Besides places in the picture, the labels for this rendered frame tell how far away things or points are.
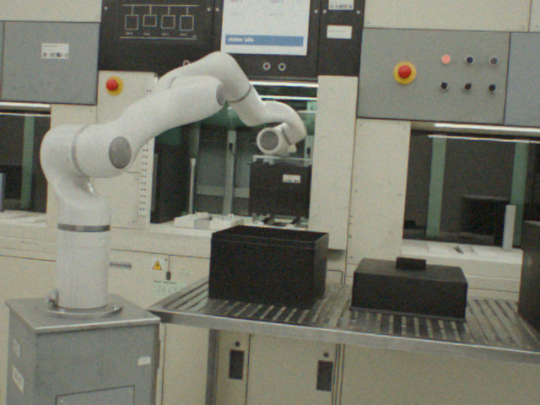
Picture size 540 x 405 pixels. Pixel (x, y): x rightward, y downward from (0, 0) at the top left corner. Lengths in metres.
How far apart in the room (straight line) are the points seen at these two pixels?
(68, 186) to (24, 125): 1.45
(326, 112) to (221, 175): 1.14
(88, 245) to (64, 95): 0.96
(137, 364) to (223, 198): 1.64
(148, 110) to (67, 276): 0.44
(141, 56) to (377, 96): 0.80
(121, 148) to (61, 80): 0.95
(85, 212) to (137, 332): 0.29
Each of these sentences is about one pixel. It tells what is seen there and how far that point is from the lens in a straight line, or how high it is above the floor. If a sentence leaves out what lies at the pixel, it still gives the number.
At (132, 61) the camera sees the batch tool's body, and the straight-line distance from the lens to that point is 2.27.
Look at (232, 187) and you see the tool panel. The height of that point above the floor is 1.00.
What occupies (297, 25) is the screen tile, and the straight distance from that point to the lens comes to 2.14.
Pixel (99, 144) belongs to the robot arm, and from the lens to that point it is 1.44.
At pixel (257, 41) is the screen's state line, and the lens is 2.15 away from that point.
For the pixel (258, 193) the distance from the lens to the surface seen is 2.33.
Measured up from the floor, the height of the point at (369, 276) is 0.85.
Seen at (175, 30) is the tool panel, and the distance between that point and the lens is 2.24.
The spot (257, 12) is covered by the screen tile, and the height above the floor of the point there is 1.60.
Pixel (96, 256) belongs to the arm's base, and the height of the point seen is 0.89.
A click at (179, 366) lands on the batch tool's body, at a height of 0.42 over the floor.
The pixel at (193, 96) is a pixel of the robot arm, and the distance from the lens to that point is 1.69.
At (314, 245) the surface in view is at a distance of 1.65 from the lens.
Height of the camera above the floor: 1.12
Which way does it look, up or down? 3 degrees down
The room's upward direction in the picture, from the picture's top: 4 degrees clockwise
